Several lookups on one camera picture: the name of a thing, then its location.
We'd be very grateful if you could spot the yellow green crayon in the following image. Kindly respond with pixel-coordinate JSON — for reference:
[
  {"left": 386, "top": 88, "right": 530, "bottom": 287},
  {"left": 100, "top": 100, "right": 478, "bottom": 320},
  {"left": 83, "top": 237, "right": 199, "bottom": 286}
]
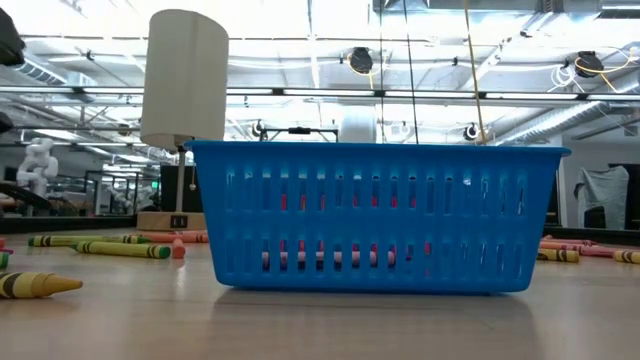
[
  {"left": 71, "top": 240, "right": 172, "bottom": 260},
  {"left": 28, "top": 234, "right": 152, "bottom": 248}
]

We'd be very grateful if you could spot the blue plastic basket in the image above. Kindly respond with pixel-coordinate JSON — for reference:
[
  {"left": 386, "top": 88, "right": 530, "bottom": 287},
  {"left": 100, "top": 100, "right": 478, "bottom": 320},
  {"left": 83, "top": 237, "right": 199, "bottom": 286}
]
[{"left": 183, "top": 140, "right": 572, "bottom": 295}]

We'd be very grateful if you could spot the black cabinet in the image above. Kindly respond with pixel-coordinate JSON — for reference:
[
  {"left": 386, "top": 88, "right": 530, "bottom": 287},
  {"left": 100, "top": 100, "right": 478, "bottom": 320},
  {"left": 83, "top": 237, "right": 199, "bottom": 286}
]
[{"left": 159, "top": 164, "right": 203, "bottom": 214}]

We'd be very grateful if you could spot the white shade table lamp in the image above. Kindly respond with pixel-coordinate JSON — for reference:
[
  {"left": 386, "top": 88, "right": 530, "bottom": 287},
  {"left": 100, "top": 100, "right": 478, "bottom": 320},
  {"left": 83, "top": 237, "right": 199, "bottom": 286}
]
[{"left": 136, "top": 8, "right": 230, "bottom": 232}]

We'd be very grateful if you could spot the grey cloth cover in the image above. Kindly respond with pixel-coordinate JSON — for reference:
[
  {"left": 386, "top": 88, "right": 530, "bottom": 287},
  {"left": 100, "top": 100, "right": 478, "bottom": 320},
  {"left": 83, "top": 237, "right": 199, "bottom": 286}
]
[{"left": 573, "top": 165, "right": 631, "bottom": 231}]

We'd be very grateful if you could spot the black overhead frame bar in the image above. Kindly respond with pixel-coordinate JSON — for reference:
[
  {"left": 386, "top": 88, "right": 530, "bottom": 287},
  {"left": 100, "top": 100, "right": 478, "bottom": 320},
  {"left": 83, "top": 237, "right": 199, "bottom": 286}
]
[{"left": 258, "top": 126, "right": 340, "bottom": 144}]

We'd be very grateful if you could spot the white cylindrical duct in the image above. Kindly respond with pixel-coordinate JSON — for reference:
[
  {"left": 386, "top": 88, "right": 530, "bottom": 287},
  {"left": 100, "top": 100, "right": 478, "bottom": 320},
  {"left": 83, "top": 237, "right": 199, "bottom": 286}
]
[{"left": 339, "top": 107, "right": 378, "bottom": 145}]

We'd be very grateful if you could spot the thin black hanging cable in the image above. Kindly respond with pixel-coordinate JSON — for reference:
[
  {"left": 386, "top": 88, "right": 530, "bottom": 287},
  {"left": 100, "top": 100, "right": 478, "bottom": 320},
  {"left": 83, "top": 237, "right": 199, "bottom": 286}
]
[{"left": 378, "top": 0, "right": 386, "bottom": 145}]

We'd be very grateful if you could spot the yellow hanging cable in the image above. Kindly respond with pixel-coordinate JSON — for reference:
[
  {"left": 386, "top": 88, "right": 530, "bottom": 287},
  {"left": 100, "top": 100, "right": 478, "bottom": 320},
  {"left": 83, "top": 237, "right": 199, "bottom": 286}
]
[{"left": 462, "top": 0, "right": 488, "bottom": 147}]

